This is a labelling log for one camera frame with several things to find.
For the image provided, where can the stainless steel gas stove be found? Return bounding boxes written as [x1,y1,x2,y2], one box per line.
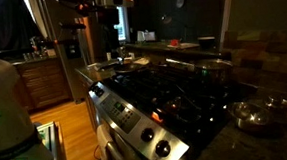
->
[89,66,243,160]

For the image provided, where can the white towel on oven handle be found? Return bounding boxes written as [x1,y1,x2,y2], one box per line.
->
[96,124,112,160]

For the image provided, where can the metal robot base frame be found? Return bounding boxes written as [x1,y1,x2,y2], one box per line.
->
[37,122,66,160]

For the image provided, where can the steel pot with handle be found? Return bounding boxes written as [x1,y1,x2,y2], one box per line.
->
[166,58,233,85]

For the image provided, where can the bright window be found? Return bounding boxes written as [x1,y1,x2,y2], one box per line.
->
[114,6,128,41]

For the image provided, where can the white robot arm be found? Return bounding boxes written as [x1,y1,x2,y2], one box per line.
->
[0,0,52,160]

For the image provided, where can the black frying pan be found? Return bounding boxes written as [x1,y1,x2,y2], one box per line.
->
[98,61,146,75]

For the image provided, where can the wooden base cabinet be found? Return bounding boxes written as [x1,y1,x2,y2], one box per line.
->
[15,58,71,111]

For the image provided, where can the white tablet on counter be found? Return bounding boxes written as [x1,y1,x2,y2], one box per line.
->
[137,31,156,42]

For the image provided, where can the red cup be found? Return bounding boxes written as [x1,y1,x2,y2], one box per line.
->
[170,39,180,46]

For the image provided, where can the glass pot lid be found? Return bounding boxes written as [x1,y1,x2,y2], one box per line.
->
[254,96,287,125]

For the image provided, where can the round wall clock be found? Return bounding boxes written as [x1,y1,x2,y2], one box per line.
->
[176,0,185,9]

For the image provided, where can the small steel bowl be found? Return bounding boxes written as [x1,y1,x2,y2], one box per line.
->
[227,102,274,133]

